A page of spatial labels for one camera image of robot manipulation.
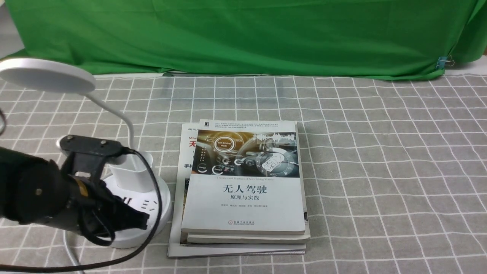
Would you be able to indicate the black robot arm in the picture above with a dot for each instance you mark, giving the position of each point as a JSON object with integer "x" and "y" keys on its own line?
{"x": 32, "y": 189}

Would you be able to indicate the top self-driving textbook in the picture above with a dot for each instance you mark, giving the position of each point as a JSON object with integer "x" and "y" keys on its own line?
{"x": 243, "y": 182}

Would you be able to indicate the white desk lamp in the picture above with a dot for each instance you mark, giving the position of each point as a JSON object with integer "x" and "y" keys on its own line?
{"x": 129, "y": 176}

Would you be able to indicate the blue binder clip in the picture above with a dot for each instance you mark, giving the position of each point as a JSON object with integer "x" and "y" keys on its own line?
{"x": 444, "y": 62}

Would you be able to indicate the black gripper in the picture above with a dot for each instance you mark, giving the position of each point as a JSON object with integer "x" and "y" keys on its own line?
{"x": 95, "y": 213}

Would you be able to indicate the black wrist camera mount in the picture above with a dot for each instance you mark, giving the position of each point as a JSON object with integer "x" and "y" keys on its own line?
{"x": 89, "y": 152}

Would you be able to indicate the grey checked tablecloth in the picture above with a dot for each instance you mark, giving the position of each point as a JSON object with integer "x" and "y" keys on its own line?
{"x": 394, "y": 173}

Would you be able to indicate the green backdrop cloth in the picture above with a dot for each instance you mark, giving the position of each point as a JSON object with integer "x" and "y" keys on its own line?
{"x": 379, "y": 39}

